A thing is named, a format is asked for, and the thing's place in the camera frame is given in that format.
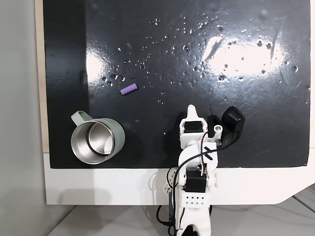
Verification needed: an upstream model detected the purple ribbed pen grip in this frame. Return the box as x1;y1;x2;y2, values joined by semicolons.
120;83;138;96

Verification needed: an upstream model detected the black rubber mat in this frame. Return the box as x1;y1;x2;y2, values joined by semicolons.
43;0;312;170

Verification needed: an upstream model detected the pale green steel mug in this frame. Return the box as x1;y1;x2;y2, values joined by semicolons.
70;110;126;165

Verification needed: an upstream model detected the black oval camera box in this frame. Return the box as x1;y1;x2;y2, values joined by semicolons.
206;106;246;148

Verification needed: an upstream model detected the black camera cable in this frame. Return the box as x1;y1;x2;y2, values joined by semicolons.
171;130;241;236

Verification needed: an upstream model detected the black power cable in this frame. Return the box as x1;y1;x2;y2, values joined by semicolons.
156;204;173;229

